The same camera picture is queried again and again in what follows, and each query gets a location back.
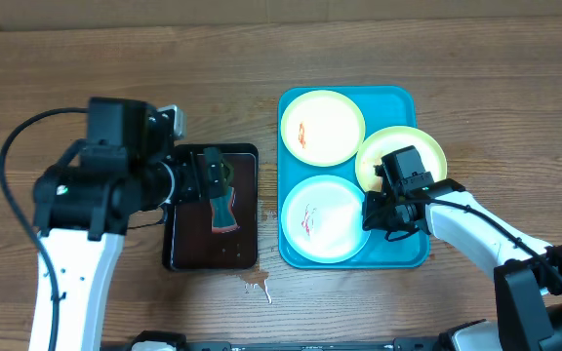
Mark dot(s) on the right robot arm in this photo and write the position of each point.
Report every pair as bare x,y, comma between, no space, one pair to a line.
526,271

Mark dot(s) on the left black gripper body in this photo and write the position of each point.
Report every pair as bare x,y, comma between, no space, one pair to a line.
187,185

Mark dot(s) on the teal plastic tray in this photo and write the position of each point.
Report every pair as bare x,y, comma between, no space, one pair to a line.
381,106

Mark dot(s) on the yellow plate top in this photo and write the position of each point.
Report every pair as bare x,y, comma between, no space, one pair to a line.
322,128

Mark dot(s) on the teal orange sponge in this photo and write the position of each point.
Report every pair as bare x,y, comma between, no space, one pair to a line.
223,218

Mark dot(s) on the yellow plate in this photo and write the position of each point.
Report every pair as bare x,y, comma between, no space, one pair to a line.
391,139
322,128

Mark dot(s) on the light blue plate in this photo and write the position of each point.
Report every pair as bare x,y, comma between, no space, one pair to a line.
321,219

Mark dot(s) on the black base frame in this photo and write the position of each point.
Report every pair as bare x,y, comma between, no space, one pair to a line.
310,345

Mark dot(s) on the black rectangular tray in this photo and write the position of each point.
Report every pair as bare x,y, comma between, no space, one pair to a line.
189,242

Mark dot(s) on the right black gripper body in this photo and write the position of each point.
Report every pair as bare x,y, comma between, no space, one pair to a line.
376,214

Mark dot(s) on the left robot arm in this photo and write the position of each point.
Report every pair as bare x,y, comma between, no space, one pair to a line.
125,164

